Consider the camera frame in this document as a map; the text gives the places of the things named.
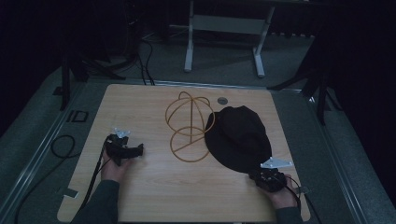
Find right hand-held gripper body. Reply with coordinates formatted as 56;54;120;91
254;156;294;193

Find black bucket hat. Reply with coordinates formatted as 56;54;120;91
204;105;274;175

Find right hand-held gripper cable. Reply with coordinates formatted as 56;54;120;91
281;175;323;224

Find golden wire hat stand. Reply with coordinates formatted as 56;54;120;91
164;91;217;163

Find person's left hand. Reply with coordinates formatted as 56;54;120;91
100;150;135;184

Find hand-held gripper cable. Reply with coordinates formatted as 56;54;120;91
74;141;110;216
281;175;323;224

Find black background cables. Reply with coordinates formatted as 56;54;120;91
122;0;157;87

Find left hand-held gripper cable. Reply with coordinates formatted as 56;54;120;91
74;141;110;216

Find white desk frame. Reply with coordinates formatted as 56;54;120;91
183;0;276;78

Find person's right hand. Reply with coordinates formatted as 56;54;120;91
264;174;300;210

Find black floor cable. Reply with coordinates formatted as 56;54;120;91
13;134;82;224

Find black metal stand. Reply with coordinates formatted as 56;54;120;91
52;46;127;112
266;31;344;127

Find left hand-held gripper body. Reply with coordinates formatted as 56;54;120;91
104;127;133;167

